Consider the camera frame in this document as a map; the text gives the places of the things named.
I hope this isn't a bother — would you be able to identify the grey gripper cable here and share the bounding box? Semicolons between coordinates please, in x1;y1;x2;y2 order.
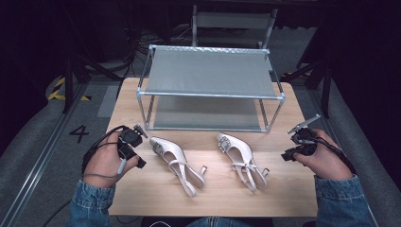
81;158;128;180

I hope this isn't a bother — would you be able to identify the black tripod stand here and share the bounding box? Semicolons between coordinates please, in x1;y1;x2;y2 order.
281;51;335;119
61;51;123;114

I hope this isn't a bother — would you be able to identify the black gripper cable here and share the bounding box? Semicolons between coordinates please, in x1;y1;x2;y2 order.
81;125;128;174
315;135;357;175

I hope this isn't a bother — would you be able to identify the grey metal shoe rack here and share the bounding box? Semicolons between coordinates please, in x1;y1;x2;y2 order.
135;44;287;133

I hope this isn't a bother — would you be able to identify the person's right hand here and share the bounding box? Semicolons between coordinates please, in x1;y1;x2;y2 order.
292;128;354;182

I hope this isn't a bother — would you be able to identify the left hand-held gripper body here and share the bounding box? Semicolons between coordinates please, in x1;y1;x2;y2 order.
117;123;148;161

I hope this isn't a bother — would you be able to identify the white slingback shoe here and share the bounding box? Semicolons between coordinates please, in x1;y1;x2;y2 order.
216;131;270;194
148;135;208;199

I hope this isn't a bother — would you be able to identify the grey metal chair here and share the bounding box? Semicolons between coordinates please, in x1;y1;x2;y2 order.
191;4;279;50

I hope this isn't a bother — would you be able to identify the person's left hand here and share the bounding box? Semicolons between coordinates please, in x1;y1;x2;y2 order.
82;131;140;189

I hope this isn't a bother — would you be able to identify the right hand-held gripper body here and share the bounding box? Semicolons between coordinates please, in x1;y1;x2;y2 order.
287;113;322;157

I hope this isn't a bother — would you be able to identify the bundle of floor cables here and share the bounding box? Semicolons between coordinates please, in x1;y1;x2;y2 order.
124;22;193;69

